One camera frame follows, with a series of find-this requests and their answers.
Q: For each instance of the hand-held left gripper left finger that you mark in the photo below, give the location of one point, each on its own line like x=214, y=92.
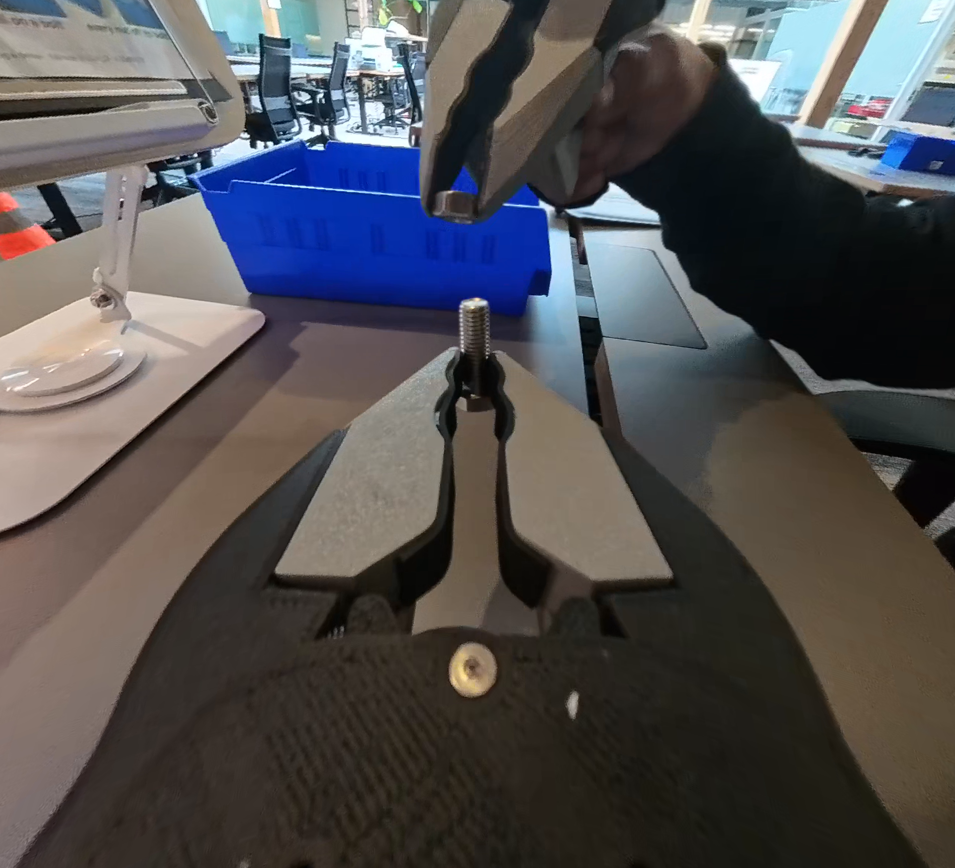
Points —
x=365, y=502

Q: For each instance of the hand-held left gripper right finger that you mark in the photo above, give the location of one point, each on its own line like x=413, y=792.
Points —
x=582, y=502

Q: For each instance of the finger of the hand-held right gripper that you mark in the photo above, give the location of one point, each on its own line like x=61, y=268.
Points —
x=455, y=40
x=567, y=55

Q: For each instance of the steel hex nut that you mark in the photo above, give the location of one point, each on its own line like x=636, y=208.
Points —
x=451, y=205

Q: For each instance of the steel hex bolt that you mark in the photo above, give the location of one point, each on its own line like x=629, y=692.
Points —
x=474, y=331

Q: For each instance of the person's right forearm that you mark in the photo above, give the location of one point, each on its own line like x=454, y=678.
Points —
x=783, y=234

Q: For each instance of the person's right hand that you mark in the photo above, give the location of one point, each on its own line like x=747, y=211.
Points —
x=641, y=99

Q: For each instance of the black mesh office chair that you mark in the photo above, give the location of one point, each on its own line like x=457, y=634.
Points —
x=337, y=77
x=277, y=73
x=414, y=84

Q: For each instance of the blue plastic bin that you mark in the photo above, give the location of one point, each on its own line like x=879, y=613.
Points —
x=358, y=256
x=921, y=153

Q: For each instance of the white tabletop stand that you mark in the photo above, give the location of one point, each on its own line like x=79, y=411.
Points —
x=149, y=360

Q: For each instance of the wooden desk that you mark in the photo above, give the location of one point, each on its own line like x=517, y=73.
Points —
x=843, y=163

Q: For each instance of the orange traffic cone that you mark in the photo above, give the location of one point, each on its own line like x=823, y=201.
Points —
x=19, y=230

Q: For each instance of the wooden support post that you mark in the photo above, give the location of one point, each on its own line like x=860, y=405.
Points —
x=858, y=17

